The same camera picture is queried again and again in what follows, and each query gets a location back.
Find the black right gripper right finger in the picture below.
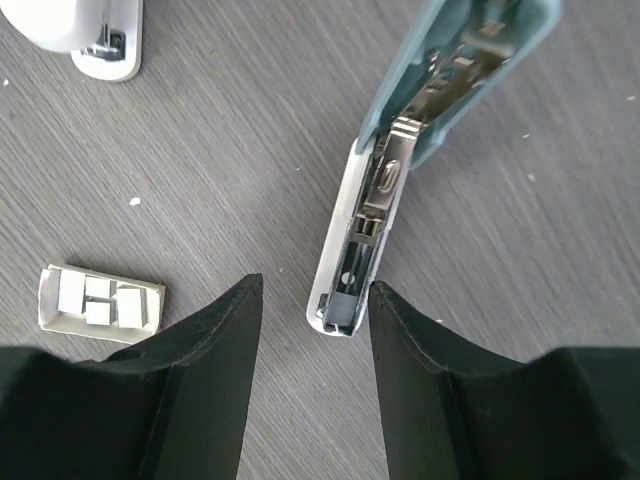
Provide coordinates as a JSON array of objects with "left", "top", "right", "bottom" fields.
[{"left": 369, "top": 281, "right": 639, "bottom": 479}]

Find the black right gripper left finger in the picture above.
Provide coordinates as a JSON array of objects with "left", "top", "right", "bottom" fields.
[{"left": 1, "top": 274, "right": 263, "bottom": 479}]

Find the staples tray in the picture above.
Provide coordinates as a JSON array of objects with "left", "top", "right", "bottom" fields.
[{"left": 38, "top": 264, "right": 166, "bottom": 345}]

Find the silver staple strip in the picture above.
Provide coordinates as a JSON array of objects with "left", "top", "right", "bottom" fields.
[{"left": 326, "top": 292, "right": 358, "bottom": 336}]

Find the white stapler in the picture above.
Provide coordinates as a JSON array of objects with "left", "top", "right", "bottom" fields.
[{"left": 1, "top": 0, "right": 144, "bottom": 82}]

